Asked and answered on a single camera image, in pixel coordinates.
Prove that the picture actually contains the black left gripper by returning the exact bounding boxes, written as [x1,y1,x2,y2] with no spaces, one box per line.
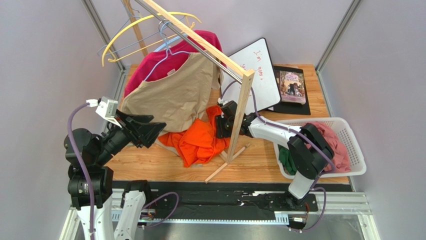
[94,107,166,164]

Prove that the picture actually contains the orange t-shirt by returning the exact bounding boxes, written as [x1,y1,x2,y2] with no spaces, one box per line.
[158,105,230,168]

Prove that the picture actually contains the beige t-shirt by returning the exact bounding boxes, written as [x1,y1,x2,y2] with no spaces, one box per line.
[119,52,225,157]

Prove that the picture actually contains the green t-shirt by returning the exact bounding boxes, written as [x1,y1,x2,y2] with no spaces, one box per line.
[278,145,297,176]

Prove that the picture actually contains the lavender wire hanger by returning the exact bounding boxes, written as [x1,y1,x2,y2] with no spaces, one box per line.
[139,49,191,82]

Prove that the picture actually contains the yellow hanger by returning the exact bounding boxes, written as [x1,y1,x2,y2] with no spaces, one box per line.
[101,11,203,67]

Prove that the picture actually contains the light blue wire hanger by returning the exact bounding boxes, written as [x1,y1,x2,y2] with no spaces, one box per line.
[95,0,163,63]

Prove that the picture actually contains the dusty pink t-shirt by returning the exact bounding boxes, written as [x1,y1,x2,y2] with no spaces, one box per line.
[309,121,352,173]

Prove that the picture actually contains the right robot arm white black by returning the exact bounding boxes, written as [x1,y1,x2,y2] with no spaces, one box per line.
[238,112,335,200]

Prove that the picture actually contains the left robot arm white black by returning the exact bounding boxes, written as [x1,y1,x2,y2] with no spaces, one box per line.
[63,106,166,240]

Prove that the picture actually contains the magenta t-shirt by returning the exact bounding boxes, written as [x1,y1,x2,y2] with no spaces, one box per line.
[124,40,223,98]

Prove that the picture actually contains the blue hanger at back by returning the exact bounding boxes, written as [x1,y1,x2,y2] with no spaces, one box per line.
[154,20,182,52]

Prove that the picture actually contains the metal hanging rod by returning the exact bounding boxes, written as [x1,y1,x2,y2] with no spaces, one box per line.
[136,0,245,84]

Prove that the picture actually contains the illustrated paperback book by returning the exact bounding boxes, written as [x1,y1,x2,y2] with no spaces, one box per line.
[278,70,307,105]

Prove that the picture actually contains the white plastic basket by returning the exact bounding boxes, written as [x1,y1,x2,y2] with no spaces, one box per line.
[277,117,367,178]

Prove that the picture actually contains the wooden clothes rack frame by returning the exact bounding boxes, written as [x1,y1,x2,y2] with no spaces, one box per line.
[121,0,255,184]

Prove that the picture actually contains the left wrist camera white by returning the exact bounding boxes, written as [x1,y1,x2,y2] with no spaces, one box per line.
[85,96,122,128]

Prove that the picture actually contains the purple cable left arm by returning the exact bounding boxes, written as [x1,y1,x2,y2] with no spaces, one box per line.
[66,102,181,240]

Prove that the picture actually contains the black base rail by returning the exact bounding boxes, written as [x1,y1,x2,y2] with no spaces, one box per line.
[119,179,319,227]

